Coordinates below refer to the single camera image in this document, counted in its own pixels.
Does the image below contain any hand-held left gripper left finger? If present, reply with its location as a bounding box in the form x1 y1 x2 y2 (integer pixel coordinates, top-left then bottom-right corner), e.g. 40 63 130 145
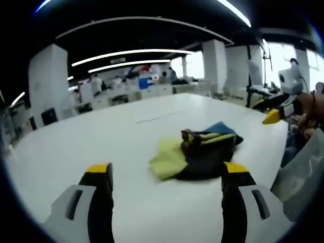
42 163 115 243

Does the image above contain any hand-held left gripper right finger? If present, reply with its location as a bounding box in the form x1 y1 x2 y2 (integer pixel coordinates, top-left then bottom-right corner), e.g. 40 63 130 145
220 161 296 243

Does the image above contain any pile of coloured cloths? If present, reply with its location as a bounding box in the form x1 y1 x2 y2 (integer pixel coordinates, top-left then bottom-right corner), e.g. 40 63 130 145
148 121 244 182

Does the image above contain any person's right hand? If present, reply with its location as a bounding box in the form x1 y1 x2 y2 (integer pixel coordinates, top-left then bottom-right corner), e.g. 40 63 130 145
295 92 315 120

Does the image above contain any black framed desk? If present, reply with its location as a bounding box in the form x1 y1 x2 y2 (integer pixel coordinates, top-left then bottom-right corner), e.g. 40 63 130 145
246 85 282 108

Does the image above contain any thin black stand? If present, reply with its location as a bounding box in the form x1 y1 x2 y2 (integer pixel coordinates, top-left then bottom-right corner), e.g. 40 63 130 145
261 39 273 87

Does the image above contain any grey translucent plastic container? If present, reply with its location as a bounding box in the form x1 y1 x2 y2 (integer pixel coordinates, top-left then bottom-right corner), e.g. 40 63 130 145
270 128 324 225

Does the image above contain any long ceiling light strip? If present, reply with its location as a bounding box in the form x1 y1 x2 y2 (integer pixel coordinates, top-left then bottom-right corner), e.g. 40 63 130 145
71 49 196 67
11 91 26 106
217 0 252 28
88 59 172 74
34 0 53 14

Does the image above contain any black chair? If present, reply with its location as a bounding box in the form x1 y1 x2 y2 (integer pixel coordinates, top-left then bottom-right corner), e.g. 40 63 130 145
41 108 58 126

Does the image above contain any row of white cabinets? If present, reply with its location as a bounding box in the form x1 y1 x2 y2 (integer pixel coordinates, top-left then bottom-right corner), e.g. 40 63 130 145
91 83 173 110

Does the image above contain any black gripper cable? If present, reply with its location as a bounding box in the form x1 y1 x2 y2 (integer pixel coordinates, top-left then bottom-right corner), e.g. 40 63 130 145
290 57 310 93

